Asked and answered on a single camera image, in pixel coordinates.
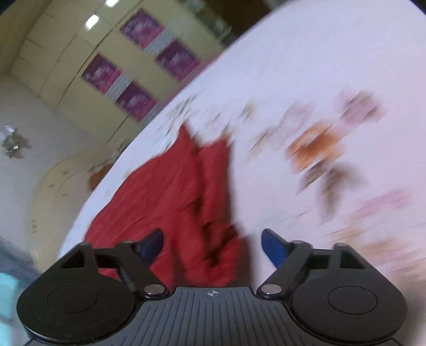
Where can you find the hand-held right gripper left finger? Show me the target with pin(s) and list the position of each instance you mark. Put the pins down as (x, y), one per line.
(151, 245)

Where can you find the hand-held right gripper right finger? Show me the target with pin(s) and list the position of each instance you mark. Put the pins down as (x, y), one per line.
(274, 248)

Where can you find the red down jacket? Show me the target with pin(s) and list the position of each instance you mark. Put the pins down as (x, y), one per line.
(173, 186)

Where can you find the woven basket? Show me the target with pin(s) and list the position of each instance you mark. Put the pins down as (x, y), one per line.
(98, 178)

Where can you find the cream headboard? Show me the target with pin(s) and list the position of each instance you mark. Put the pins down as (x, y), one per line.
(50, 186)

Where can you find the blue-grey curtain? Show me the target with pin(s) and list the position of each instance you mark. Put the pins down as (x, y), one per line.
(13, 259)

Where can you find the window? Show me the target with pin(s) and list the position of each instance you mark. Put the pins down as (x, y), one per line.
(6, 292)

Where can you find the floral bed sheet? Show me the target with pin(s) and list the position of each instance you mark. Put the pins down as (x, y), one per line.
(299, 66)

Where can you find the cream wardrobe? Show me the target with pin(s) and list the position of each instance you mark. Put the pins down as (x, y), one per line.
(60, 50)

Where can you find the purple wall poster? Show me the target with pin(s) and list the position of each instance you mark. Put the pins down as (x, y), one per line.
(101, 73)
(178, 60)
(136, 101)
(141, 28)

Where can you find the wall lamp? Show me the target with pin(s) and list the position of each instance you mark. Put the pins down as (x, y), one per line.
(13, 143)

